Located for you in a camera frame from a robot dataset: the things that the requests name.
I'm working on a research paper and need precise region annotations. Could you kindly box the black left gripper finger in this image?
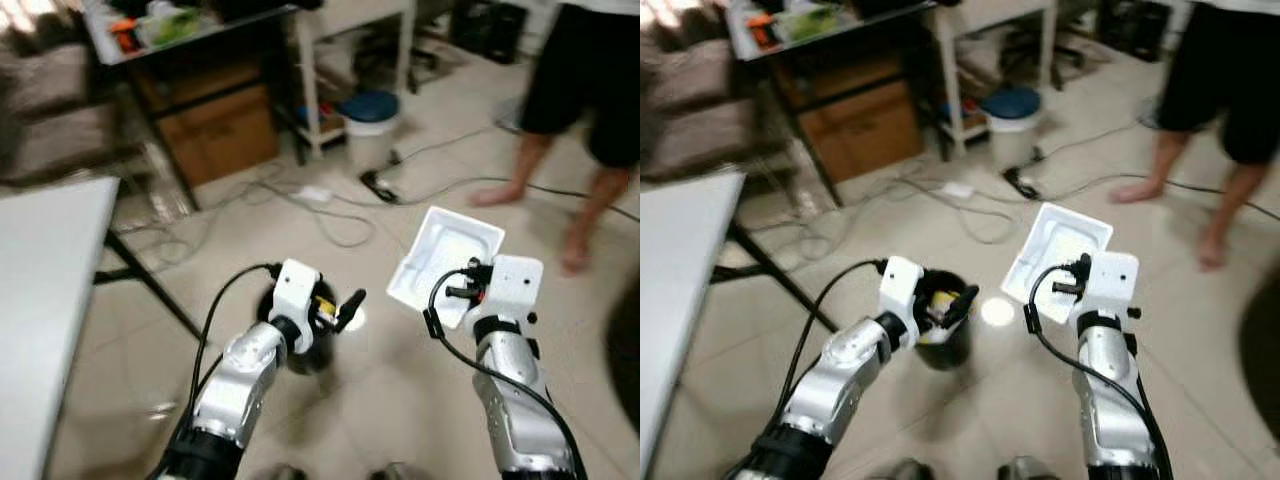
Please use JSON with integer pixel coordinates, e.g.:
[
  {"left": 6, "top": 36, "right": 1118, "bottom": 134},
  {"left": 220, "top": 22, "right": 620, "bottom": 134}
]
[
  {"left": 940, "top": 284, "right": 980, "bottom": 331},
  {"left": 335, "top": 289, "right": 368, "bottom": 335}
]

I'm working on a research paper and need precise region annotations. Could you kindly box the grey sofa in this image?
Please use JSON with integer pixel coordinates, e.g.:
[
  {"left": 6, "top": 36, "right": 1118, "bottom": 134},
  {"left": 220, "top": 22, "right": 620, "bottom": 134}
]
[
  {"left": 640, "top": 40, "right": 771, "bottom": 186},
  {"left": 0, "top": 40, "right": 136, "bottom": 191}
]

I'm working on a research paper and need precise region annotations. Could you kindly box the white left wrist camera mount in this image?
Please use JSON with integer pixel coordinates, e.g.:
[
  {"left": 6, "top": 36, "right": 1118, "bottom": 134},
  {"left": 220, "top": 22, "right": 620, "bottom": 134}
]
[
  {"left": 878, "top": 255, "right": 927, "bottom": 349},
  {"left": 268, "top": 259, "right": 323, "bottom": 353}
]

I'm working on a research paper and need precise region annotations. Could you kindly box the black frame glass table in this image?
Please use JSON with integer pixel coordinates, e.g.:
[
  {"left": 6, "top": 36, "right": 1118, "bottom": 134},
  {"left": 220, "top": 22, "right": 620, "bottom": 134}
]
[
  {"left": 725, "top": 0, "right": 951, "bottom": 206},
  {"left": 83, "top": 0, "right": 311, "bottom": 211}
]

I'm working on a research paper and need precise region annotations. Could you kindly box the white pedal bin blue lid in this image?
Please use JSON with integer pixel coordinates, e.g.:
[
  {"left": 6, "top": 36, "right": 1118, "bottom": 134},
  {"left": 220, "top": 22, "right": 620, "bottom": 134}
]
[
  {"left": 337, "top": 90, "right": 402, "bottom": 173},
  {"left": 979, "top": 85, "right": 1044, "bottom": 171}
]

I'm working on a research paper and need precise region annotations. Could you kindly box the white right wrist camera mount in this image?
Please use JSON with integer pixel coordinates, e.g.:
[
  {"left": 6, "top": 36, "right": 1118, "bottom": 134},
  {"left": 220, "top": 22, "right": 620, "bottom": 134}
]
[
  {"left": 468, "top": 255, "right": 545, "bottom": 331},
  {"left": 1070, "top": 251, "right": 1141, "bottom": 333}
]

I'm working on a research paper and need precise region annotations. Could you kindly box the black power strip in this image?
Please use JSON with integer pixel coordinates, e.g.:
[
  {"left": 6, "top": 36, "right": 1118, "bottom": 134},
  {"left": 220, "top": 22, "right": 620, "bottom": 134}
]
[
  {"left": 1002, "top": 166, "right": 1043, "bottom": 201},
  {"left": 358, "top": 168, "right": 403, "bottom": 205}
]

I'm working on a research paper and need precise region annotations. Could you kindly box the green plastic bag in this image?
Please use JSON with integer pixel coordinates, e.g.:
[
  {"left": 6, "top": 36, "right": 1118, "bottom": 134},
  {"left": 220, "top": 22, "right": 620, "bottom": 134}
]
[
  {"left": 785, "top": 3, "right": 851, "bottom": 43},
  {"left": 138, "top": 5, "right": 206, "bottom": 48}
]

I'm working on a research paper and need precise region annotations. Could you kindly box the person in black shorts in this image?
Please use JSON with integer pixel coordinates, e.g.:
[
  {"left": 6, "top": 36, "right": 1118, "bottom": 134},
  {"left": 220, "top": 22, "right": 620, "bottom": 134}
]
[
  {"left": 1108, "top": 0, "right": 1280, "bottom": 271},
  {"left": 468, "top": 0, "right": 641, "bottom": 276}
]

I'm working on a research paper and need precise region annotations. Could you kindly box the white foam tray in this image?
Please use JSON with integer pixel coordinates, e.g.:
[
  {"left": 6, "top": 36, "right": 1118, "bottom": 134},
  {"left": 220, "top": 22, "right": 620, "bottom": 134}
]
[
  {"left": 1001, "top": 202, "right": 1115, "bottom": 325},
  {"left": 386, "top": 206, "right": 507, "bottom": 331}
]

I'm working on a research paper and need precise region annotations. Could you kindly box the black floor cable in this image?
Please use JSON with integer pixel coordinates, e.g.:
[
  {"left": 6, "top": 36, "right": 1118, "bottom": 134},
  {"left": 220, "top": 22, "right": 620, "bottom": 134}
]
[
  {"left": 395, "top": 175, "right": 641, "bottom": 223},
  {"left": 1040, "top": 170, "right": 1280, "bottom": 223}
]

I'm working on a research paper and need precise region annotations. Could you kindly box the black round rubbish bin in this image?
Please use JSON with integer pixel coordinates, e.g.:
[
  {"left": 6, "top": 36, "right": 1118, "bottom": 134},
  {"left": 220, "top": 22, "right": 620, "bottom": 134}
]
[
  {"left": 256, "top": 283, "right": 346, "bottom": 377},
  {"left": 903, "top": 267, "right": 981, "bottom": 372}
]

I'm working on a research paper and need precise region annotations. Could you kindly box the grey floor cable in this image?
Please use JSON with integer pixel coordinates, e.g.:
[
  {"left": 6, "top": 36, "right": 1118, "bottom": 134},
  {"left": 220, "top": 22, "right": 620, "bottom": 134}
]
[
  {"left": 750, "top": 160, "right": 1021, "bottom": 251},
  {"left": 110, "top": 165, "right": 381, "bottom": 266}
]

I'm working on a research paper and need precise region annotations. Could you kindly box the brown cardboard box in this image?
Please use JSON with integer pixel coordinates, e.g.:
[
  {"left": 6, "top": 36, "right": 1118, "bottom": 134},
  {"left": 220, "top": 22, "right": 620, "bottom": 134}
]
[
  {"left": 795, "top": 88, "right": 926, "bottom": 184},
  {"left": 150, "top": 85, "right": 283, "bottom": 188}
]

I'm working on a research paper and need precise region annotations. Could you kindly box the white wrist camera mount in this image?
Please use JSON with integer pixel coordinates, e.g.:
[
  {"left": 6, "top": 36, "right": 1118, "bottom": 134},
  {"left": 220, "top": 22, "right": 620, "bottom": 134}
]
[
  {"left": 468, "top": 255, "right": 545, "bottom": 331},
  {"left": 268, "top": 259, "right": 323, "bottom": 353},
  {"left": 1070, "top": 251, "right": 1141, "bottom": 333},
  {"left": 878, "top": 255, "right": 927, "bottom": 349}
]

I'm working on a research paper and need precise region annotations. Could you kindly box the white shelf table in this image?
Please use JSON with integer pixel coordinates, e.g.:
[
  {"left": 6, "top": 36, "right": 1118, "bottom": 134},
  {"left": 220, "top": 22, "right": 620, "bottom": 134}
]
[
  {"left": 932, "top": 0, "right": 1059, "bottom": 159},
  {"left": 293, "top": 0, "right": 418, "bottom": 161}
]

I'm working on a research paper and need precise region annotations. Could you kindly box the white table with black legs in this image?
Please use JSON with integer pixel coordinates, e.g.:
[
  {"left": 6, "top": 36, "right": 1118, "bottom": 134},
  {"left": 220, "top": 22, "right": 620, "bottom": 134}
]
[
  {"left": 640, "top": 172, "right": 841, "bottom": 480},
  {"left": 0, "top": 177, "right": 206, "bottom": 480}
]

